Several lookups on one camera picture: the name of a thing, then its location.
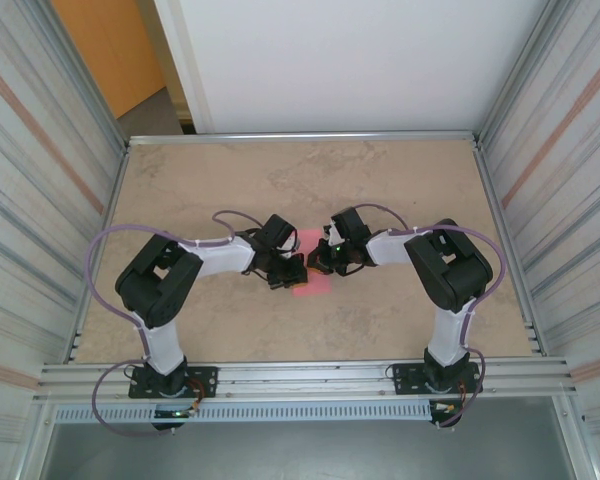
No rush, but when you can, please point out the pink cloth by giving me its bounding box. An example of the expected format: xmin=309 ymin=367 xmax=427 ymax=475
xmin=292 ymin=228 xmax=331 ymax=297

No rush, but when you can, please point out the grey metal sheet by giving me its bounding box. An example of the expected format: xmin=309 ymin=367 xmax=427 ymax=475
xmin=39 ymin=397 xmax=581 ymax=480

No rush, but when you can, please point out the orange door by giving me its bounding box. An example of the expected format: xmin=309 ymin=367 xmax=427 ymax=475
xmin=51 ymin=0 xmax=167 ymax=120

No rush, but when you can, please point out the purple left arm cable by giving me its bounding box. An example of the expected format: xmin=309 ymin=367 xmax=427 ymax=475
xmin=86 ymin=209 xmax=239 ymax=439

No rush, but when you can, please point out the wide aluminium mounting rail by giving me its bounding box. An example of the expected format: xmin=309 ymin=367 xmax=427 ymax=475
xmin=38 ymin=355 xmax=580 ymax=403

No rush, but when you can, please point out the aluminium table edge rail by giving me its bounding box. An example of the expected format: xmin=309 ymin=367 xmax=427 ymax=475
xmin=127 ymin=130 xmax=482 ymax=147
xmin=471 ymin=139 xmax=549 ymax=357
xmin=68 ymin=142 xmax=132 ymax=364

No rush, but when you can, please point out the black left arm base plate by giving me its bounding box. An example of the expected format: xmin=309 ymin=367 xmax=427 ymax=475
xmin=128 ymin=365 xmax=219 ymax=400

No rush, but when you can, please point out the slotted grey cable duct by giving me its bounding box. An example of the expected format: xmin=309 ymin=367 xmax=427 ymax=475
xmin=53 ymin=402 xmax=435 ymax=423

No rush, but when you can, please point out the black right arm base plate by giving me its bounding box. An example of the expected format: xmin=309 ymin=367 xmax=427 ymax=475
xmin=392 ymin=362 xmax=481 ymax=396

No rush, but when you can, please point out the small circuit board with wires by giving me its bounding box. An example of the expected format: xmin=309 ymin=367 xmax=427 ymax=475
xmin=151 ymin=405 xmax=200 ymax=432
xmin=428 ymin=398 xmax=465 ymax=430

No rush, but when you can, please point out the white door frame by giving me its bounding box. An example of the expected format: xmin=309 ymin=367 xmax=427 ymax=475
xmin=152 ymin=0 xmax=216 ymax=135

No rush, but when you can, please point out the aluminium frame post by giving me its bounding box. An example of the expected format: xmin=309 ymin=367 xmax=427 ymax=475
xmin=29 ymin=0 xmax=131 ymax=151
xmin=474 ymin=0 xmax=574 ymax=146

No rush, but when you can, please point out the corrugated enclosure side panel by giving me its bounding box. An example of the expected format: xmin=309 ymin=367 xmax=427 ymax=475
xmin=479 ymin=0 xmax=600 ymax=451
xmin=0 ymin=0 xmax=126 ymax=451

